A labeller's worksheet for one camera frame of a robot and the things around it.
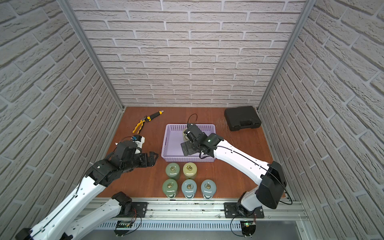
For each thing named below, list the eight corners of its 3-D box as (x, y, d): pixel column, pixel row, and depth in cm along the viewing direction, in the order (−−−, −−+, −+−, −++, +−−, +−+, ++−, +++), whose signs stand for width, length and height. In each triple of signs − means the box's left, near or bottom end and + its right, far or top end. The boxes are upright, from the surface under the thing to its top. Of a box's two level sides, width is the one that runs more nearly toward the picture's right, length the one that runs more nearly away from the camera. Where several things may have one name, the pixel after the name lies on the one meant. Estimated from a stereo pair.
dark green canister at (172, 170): (167, 181, 85) (164, 175, 77) (169, 168, 90) (166, 162, 82) (179, 181, 85) (178, 175, 77) (180, 168, 90) (179, 162, 82)
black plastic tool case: (231, 131, 106) (232, 127, 102) (223, 111, 119) (224, 106, 115) (260, 128, 109) (262, 123, 105) (249, 108, 122) (251, 103, 117)
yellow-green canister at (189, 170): (183, 179, 84) (182, 175, 78) (183, 167, 88) (183, 162, 82) (197, 179, 84) (197, 175, 78) (197, 167, 88) (197, 162, 83)
